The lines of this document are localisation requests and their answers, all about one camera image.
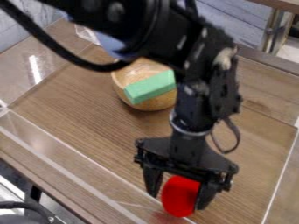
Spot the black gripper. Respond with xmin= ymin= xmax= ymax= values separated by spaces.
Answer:
xmin=135 ymin=112 xmax=240 ymax=210

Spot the red plush fruit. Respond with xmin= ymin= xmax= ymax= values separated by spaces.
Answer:
xmin=162 ymin=176 xmax=202 ymax=218

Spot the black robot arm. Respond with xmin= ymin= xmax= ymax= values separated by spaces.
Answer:
xmin=42 ymin=0 xmax=242 ymax=210

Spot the green foam block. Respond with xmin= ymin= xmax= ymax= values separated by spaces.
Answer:
xmin=125 ymin=70 xmax=177 ymax=104

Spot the wooden bowl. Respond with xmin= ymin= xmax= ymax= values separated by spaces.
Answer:
xmin=111 ymin=58 xmax=177 ymax=111

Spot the clear acrylic corner stand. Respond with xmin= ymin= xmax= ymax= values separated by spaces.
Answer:
xmin=75 ymin=24 xmax=101 ymax=46

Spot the clear acrylic tray wall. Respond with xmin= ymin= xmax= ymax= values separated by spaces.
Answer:
xmin=0 ymin=101 xmax=197 ymax=224

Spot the black cable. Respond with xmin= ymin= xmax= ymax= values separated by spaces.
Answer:
xmin=0 ymin=0 xmax=134 ymax=74

